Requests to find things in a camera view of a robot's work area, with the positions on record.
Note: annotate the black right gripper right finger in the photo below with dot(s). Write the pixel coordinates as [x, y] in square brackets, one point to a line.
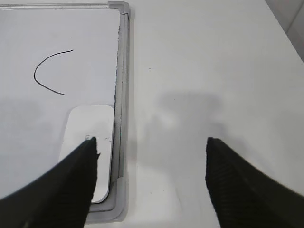
[244, 197]

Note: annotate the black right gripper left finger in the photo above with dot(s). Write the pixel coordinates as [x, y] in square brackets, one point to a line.
[60, 198]

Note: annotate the white rectangular board eraser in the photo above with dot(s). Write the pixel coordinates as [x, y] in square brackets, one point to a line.
[85, 122]

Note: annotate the white board with aluminium frame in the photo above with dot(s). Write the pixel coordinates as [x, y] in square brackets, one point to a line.
[55, 57]

